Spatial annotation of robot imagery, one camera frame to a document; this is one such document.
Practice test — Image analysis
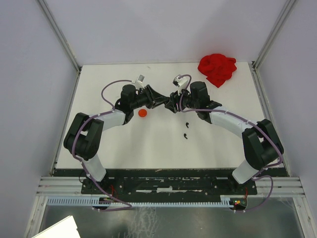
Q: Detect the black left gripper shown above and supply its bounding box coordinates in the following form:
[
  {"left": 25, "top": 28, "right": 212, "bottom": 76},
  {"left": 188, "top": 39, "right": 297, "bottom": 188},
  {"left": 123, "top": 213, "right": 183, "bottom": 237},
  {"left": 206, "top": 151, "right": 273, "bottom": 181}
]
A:
[{"left": 131, "top": 84, "right": 169, "bottom": 110}]

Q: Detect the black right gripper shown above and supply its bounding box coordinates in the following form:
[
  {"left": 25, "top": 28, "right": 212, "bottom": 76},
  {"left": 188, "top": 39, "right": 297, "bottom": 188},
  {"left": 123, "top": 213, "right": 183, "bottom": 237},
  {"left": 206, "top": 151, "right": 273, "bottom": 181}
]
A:
[{"left": 165, "top": 84, "right": 199, "bottom": 114}]

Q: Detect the orange round earbud case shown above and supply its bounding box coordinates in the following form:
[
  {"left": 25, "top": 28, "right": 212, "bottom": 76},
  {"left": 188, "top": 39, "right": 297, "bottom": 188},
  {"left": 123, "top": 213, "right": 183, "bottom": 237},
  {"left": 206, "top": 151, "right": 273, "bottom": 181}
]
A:
[{"left": 138, "top": 109, "right": 148, "bottom": 118}]

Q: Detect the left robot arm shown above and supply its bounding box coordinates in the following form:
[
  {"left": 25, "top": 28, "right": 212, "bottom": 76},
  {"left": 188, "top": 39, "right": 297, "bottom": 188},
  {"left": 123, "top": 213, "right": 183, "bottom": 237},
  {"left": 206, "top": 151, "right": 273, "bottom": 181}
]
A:
[{"left": 63, "top": 84, "right": 169, "bottom": 193}]

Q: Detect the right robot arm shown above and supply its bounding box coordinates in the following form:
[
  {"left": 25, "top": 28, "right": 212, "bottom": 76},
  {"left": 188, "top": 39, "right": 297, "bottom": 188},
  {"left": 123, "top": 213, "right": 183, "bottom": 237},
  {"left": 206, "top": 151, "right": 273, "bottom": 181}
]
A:
[{"left": 165, "top": 79, "right": 284, "bottom": 194}]

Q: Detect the red crumpled cloth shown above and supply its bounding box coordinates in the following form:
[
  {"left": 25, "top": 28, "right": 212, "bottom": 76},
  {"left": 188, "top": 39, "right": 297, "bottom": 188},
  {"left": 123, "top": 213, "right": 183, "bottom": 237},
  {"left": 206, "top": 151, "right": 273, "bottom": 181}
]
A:
[{"left": 198, "top": 54, "right": 237, "bottom": 88}]

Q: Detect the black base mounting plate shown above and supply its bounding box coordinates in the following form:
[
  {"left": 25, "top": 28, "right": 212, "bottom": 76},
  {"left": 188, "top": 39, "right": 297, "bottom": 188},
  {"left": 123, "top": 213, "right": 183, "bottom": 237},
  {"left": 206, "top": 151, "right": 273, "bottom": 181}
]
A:
[{"left": 81, "top": 176, "right": 258, "bottom": 195}]

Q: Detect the white paper sheet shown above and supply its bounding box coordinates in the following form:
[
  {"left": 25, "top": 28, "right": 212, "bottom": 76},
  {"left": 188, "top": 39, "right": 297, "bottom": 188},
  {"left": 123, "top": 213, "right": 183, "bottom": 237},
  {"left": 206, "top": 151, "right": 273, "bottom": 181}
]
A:
[{"left": 34, "top": 216, "right": 80, "bottom": 238}]

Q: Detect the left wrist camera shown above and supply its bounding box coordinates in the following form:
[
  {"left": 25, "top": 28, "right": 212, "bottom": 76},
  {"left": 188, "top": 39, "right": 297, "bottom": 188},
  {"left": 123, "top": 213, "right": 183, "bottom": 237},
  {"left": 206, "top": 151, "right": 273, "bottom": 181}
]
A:
[{"left": 132, "top": 75, "right": 145, "bottom": 90}]

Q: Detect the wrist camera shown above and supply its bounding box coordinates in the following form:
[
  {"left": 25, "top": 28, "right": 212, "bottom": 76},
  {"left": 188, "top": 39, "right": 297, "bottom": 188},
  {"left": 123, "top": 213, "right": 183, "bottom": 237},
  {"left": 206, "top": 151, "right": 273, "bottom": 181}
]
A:
[
  {"left": 172, "top": 74, "right": 192, "bottom": 95},
  {"left": 132, "top": 75, "right": 145, "bottom": 90}
]

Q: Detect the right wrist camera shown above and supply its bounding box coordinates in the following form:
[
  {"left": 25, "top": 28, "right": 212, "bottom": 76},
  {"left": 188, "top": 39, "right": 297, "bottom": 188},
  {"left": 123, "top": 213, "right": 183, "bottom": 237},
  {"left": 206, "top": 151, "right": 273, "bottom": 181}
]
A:
[{"left": 172, "top": 74, "right": 192, "bottom": 95}]

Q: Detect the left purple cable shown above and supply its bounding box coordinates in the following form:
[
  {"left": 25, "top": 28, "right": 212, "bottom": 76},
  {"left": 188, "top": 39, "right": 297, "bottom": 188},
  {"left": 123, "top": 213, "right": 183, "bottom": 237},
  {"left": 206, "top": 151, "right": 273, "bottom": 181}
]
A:
[{"left": 71, "top": 79, "right": 133, "bottom": 213}]

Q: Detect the left aluminium frame post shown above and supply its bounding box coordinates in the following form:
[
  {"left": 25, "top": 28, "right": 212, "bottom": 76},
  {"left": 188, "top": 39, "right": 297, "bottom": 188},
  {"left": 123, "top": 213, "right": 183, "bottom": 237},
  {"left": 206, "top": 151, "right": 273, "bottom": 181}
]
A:
[{"left": 36, "top": 0, "right": 81, "bottom": 72}]

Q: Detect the aluminium frame post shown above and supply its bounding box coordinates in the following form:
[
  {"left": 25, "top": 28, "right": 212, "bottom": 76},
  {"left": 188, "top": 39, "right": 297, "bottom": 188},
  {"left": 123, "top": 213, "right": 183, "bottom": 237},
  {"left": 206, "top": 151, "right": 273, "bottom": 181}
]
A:
[
  {"left": 36, "top": 0, "right": 81, "bottom": 72},
  {"left": 252, "top": 0, "right": 298, "bottom": 71}
]

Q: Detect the aluminium front rail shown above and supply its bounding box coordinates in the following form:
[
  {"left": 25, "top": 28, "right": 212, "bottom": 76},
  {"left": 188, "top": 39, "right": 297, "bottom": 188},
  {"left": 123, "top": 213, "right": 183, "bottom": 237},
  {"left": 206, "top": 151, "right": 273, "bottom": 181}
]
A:
[{"left": 36, "top": 177, "right": 305, "bottom": 198}]

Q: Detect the white slotted cable duct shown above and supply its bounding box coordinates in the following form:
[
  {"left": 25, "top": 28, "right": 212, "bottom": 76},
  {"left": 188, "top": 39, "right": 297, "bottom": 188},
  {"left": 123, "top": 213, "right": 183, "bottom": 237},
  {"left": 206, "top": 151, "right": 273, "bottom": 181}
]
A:
[{"left": 47, "top": 194, "right": 246, "bottom": 206}]

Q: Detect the right aluminium frame post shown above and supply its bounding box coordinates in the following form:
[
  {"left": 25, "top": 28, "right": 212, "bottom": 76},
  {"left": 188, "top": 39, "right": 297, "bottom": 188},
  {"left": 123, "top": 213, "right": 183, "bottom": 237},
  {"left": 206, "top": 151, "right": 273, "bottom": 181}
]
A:
[{"left": 252, "top": 0, "right": 298, "bottom": 71}]

